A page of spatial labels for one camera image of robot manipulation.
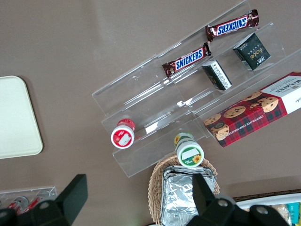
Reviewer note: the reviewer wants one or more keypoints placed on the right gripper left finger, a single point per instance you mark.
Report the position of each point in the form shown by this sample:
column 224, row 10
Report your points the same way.
column 73, row 197

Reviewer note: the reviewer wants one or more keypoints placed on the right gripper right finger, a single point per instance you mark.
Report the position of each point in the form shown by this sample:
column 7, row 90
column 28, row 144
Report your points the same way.
column 204, row 200

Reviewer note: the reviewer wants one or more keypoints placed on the oval light wicker basket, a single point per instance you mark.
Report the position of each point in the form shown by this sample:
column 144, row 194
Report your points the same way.
column 154, row 188

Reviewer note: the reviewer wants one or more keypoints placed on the white rectangular snack tray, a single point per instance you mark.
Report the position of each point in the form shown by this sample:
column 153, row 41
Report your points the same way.
column 270, row 199

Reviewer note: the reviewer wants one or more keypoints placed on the beige plastic serving tray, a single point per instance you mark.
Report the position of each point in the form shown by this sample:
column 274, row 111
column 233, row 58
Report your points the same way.
column 16, row 117

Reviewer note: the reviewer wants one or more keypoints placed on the aluminium foil container stack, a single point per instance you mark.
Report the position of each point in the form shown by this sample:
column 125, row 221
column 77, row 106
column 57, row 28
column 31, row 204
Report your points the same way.
column 178, row 195

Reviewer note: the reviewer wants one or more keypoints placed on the clear acrylic bottle rack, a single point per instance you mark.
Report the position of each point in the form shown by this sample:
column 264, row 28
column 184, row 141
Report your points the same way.
column 47, row 191

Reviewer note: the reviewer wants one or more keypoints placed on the green lid yogurt cup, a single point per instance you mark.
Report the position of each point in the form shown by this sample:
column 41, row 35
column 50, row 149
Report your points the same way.
column 190, row 153

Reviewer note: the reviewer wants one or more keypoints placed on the dark woven mat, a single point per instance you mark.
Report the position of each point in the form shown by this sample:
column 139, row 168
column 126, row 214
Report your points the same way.
column 265, row 193

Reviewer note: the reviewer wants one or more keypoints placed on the clear bag of crackers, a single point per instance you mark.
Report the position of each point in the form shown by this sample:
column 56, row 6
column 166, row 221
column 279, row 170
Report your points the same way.
column 278, row 209

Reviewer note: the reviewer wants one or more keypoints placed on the red lid yogurt cup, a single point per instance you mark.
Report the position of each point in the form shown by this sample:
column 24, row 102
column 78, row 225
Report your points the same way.
column 122, row 137

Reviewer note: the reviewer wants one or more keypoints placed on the teal snack pack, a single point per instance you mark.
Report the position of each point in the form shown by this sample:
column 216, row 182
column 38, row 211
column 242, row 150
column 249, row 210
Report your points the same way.
column 295, row 212

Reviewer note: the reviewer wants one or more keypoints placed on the red tartan cookie box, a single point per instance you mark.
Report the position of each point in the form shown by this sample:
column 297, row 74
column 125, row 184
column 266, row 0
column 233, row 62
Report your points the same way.
column 249, row 117

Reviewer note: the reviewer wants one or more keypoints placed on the clear acrylic step riser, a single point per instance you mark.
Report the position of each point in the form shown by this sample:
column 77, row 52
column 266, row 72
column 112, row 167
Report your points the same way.
column 235, row 77
column 141, row 94

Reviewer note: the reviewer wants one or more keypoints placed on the small black box white label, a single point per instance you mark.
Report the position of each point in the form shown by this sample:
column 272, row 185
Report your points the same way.
column 217, row 75

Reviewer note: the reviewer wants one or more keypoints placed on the brown snickers bar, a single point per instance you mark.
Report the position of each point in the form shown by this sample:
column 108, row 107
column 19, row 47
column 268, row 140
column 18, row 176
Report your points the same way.
column 231, row 26
column 188, row 60

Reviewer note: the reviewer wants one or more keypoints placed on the small black box gold print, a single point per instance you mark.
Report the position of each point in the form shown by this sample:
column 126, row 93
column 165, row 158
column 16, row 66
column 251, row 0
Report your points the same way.
column 254, row 53

